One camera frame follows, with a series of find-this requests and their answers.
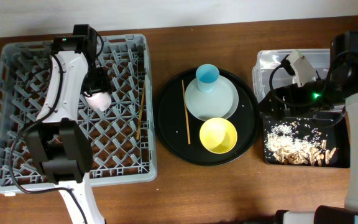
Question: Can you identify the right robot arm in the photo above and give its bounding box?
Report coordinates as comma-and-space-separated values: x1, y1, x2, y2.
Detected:
259, 31, 358, 223

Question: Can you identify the grey dishwasher rack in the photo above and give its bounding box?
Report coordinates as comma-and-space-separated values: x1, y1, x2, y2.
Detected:
0, 34, 157, 195

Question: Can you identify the yellow bowl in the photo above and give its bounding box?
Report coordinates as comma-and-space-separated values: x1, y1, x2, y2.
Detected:
199, 118, 238, 154

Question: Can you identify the food scraps pile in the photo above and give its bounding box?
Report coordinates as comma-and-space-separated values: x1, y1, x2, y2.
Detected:
264, 121, 338, 166

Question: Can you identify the pink cup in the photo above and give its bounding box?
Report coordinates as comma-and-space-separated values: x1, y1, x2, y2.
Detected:
85, 92, 111, 111

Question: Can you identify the clear plastic bin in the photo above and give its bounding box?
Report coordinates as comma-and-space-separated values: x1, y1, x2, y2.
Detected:
252, 49, 344, 112

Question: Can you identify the rectangular black tray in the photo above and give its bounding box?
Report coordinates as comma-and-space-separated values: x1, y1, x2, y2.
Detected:
262, 113, 350, 169

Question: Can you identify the light blue cup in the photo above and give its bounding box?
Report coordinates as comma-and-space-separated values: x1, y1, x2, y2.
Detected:
196, 64, 219, 93

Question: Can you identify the grey plate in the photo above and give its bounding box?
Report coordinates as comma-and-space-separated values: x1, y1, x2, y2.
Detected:
185, 76, 239, 121

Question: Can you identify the round black tray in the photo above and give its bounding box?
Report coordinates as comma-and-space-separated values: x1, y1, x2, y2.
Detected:
154, 68, 260, 166

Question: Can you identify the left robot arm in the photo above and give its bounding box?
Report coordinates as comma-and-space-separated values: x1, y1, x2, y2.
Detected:
17, 24, 112, 223

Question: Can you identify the wooden chopstick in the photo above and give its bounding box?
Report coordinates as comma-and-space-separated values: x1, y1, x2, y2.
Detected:
181, 80, 191, 145
136, 81, 145, 140

